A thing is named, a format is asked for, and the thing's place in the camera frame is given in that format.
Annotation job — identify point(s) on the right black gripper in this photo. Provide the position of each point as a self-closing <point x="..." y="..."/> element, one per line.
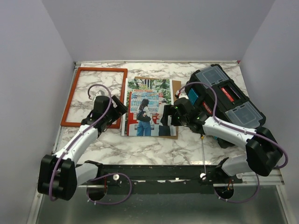
<point x="169" y="110"/>

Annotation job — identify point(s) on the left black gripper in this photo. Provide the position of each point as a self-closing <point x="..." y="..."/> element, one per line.
<point x="119" y="110"/>

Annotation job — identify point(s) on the printed photo of couple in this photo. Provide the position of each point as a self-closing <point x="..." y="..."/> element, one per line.
<point x="145" y="99"/>

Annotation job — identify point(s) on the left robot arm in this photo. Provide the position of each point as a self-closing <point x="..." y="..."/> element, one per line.
<point x="60" y="174"/>

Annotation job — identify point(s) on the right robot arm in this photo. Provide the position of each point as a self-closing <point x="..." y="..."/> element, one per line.
<point x="262" y="150"/>

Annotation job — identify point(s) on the black plastic toolbox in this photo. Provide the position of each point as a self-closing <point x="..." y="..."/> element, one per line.
<point x="233" y="105"/>

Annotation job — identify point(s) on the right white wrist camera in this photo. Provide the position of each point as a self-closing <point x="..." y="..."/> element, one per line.
<point x="177" y="94"/>

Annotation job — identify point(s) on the left aluminium side rail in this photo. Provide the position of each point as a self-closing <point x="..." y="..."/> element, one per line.
<point x="61" y="128"/>

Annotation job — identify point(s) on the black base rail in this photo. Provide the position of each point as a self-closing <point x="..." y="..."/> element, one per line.
<point x="169" y="179"/>

